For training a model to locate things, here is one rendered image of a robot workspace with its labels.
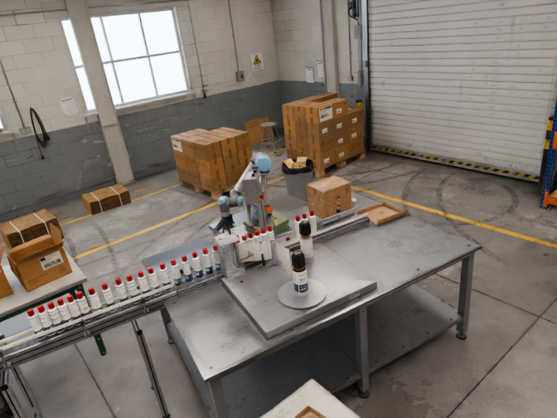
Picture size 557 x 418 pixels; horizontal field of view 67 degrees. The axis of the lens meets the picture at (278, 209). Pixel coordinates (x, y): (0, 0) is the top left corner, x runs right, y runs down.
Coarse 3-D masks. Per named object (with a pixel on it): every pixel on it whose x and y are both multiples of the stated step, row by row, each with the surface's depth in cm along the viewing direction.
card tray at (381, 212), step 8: (368, 208) 369; (376, 208) 372; (384, 208) 370; (392, 208) 368; (400, 208) 359; (368, 216) 359; (376, 216) 357; (384, 216) 356; (392, 216) 350; (376, 224) 345
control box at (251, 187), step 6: (246, 174) 299; (258, 174) 298; (246, 180) 290; (252, 180) 289; (258, 180) 296; (246, 186) 292; (252, 186) 291; (258, 186) 294; (246, 192) 294; (252, 192) 293; (258, 192) 294; (246, 198) 296; (252, 198) 295; (258, 198) 295; (246, 204) 298
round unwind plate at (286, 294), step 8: (312, 280) 272; (280, 288) 269; (288, 288) 268; (312, 288) 265; (320, 288) 264; (280, 296) 261; (288, 296) 260; (296, 296) 259; (304, 296) 258; (312, 296) 257; (320, 296) 256; (288, 304) 252; (296, 304) 252; (304, 304) 251; (312, 304) 250
